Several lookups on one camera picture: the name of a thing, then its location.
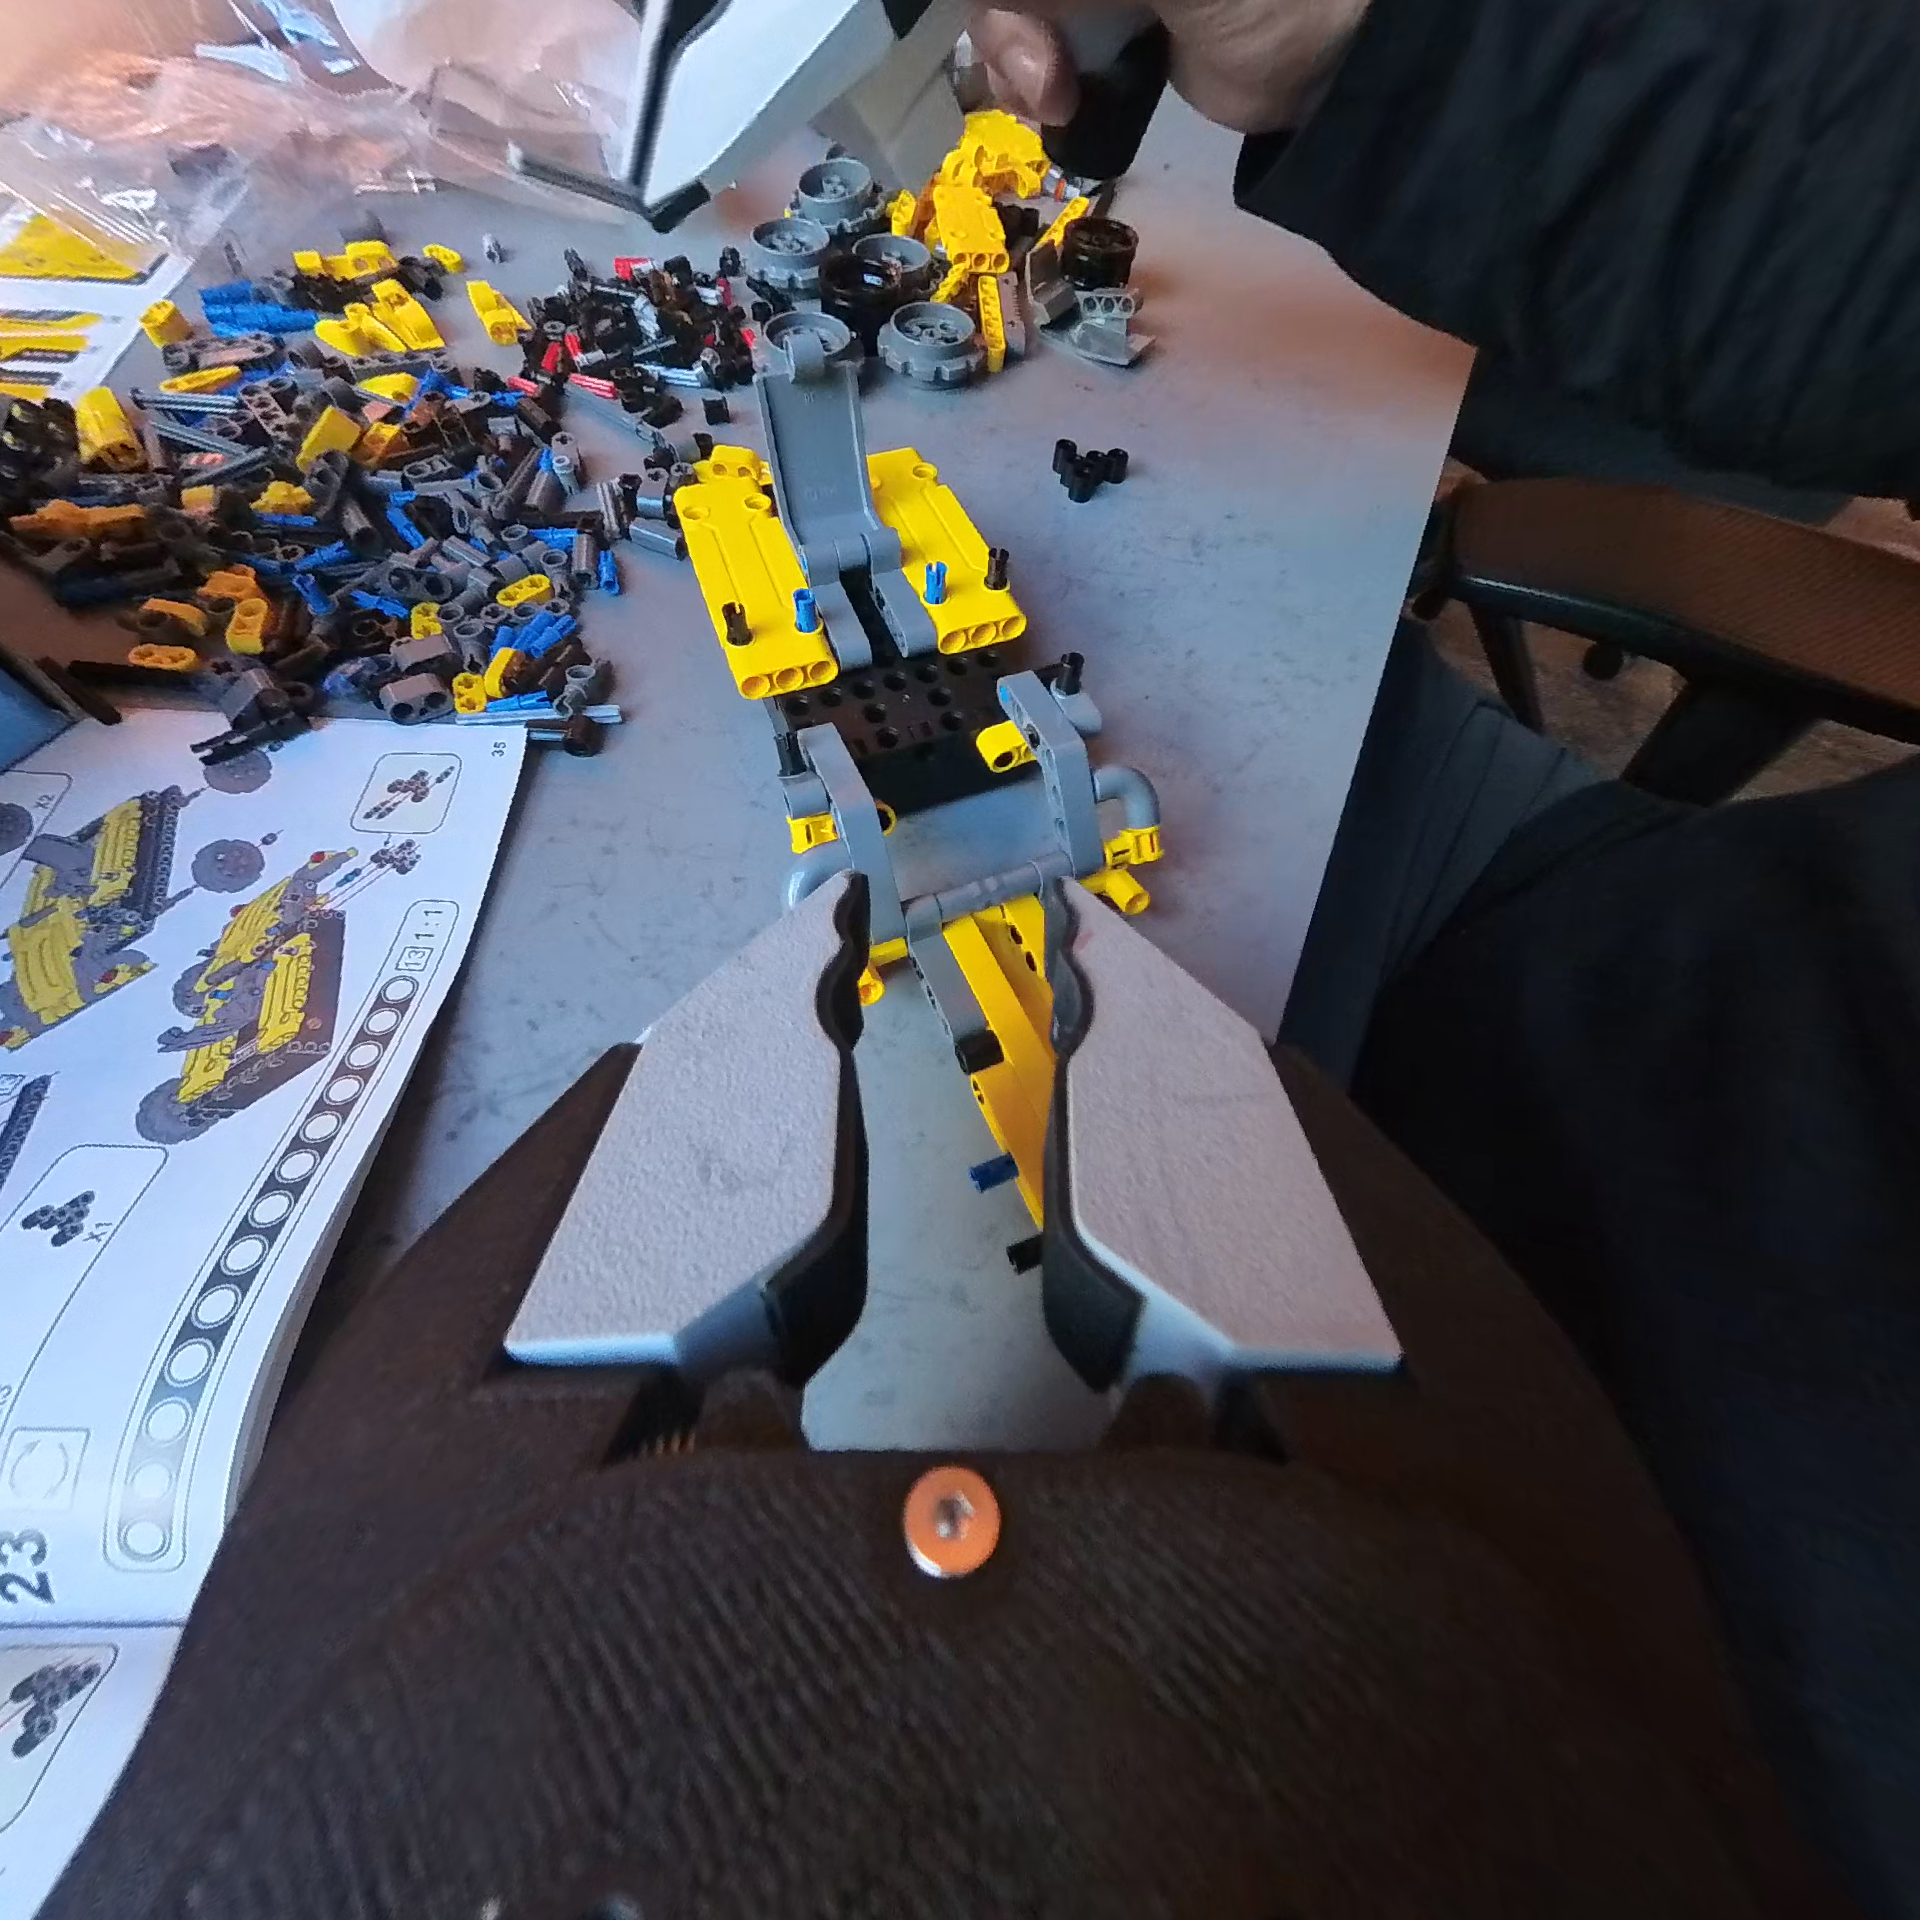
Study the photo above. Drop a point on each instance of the clear crumpled plastic bag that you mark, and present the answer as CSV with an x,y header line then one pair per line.
x,y
225,89

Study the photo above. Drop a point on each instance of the person's right forearm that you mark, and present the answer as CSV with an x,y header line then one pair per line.
x,y
1620,195

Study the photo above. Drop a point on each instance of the grey angled toy piece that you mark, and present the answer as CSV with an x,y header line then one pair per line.
x,y
1102,322

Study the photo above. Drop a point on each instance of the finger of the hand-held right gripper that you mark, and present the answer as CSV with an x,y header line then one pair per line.
x,y
764,75
644,75

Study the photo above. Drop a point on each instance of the black triple connector piece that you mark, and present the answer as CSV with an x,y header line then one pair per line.
x,y
1091,469

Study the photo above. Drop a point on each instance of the pile of black red pins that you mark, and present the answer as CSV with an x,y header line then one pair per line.
x,y
644,339

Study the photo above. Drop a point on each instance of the group of grey toy wheels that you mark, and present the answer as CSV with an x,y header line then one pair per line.
x,y
931,341

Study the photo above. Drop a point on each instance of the black toy wheel rim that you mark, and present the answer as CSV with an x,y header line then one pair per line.
x,y
874,281
1102,250

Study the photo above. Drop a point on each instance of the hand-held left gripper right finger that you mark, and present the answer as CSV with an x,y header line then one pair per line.
x,y
1213,1201

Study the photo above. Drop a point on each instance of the person's right hand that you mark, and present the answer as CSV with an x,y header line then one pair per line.
x,y
1243,53

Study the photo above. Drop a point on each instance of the person's dark clothed body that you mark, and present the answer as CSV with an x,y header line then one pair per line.
x,y
1650,1201

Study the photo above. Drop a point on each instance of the yellow black toy vehicle model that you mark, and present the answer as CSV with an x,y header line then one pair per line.
x,y
734,585

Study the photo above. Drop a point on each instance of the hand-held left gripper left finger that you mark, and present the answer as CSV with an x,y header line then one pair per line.
x,y
704,1185

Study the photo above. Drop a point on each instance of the building instruction booklet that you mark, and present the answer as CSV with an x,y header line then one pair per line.
x,y
225,1125

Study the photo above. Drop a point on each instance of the yellow black sticker sheet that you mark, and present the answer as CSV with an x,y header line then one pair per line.
x,y
75,284

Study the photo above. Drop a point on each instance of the pile of mixed small pieces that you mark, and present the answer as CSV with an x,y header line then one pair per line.
x,y
300,509

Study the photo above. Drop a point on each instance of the heap of yellow toy beams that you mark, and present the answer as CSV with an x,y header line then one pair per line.
x,y
973,210

